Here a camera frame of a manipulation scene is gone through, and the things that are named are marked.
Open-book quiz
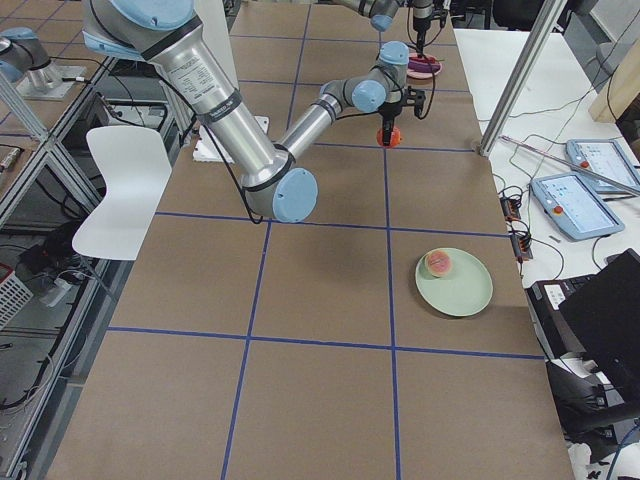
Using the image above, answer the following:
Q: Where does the black printer device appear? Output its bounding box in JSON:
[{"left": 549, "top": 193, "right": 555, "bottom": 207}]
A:
[{"left": 524, "top": 272, "right": 601, "bottom": 361}]

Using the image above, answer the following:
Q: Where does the yellow-pink peach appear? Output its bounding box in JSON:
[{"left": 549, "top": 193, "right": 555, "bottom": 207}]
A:
[{"left": 423, "top": 249, "right": 453, "bottom": 278}]

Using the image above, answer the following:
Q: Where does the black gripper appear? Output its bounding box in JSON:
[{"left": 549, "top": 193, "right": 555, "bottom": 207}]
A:
[
  {"left": 378, "top": 86, "right": 430, "bottom": 146},
  {"left": 411, "top": 17, "right": 433, "bottom": 58}
]

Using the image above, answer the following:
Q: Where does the teach pendant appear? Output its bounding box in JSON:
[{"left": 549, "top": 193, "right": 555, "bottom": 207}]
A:
[
  {"left": 530, "top": 173, "right": 625, "bottom": 241},
  {"left": 566, "top": 139, "right": 639, "bottom": 194}
]

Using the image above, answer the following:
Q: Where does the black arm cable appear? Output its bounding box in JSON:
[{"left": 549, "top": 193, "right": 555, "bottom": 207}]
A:
[{"left": 154, "top": 59, "right": 436, "bottom": 225}]

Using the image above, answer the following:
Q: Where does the white plastic basket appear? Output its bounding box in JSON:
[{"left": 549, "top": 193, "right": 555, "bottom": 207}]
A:
[{"left": 0, "top": 263, "right": 33, "bottom": 329}]

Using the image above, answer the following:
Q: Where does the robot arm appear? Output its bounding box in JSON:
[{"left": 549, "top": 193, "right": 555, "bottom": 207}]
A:
[
  {"left": 83, "top": 1, "right": 425, "bottom": 223},
  {"left": 336, "top": 0, "right": 439, "bottom": 57}
]

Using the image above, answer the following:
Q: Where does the teach pendant near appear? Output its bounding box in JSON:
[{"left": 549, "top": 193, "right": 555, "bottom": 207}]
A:
[{"left": 530, "top": 173, "right": 625, "bottom": 241}]

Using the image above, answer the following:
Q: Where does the white chair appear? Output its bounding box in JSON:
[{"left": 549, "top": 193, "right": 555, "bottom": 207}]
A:
[{"left": 72, "top": 125, "right": 172, "bottom": 261}]

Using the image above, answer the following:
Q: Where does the mint green plate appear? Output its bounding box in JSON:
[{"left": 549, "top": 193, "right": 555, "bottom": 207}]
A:
[{"left": 415, "top": 247, "right": 493, "bottom": 317}]

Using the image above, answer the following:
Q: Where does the red orange fruit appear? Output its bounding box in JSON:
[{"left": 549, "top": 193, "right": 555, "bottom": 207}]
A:
[{"left": 376, "top": 127, "right": 403, "bottom": 148}]

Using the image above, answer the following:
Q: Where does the black laptop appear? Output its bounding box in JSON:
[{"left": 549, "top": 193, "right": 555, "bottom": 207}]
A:
[{"left": 559, "top": 248, "right": 639, "bottom": 399}]

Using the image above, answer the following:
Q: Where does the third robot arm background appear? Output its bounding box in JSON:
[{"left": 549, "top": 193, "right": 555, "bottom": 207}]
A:
[{"left": 1, "top": 27, "right": 86, "bottom": 101}]

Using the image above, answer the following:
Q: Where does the purple eggplant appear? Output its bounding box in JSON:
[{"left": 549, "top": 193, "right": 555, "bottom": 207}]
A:
[{"left": 408, "top": 56, "right": 442, "bottom": 74}]

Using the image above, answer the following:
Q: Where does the aluminium frame post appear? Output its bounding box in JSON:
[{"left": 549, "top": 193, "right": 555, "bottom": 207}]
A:
[{"left": 478, "top": 0, "right": 568, "bottom": 157}]

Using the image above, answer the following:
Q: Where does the teach pendant far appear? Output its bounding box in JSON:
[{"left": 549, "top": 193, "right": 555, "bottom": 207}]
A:
[{"left": 566, "top": 139, "right": 639, "bottom": 194}]

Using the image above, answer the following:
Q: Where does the pink plate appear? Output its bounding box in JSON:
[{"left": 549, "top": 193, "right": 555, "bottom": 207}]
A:
[{"left": 407, "top": 52, "right": 443, "bottom": 80}]

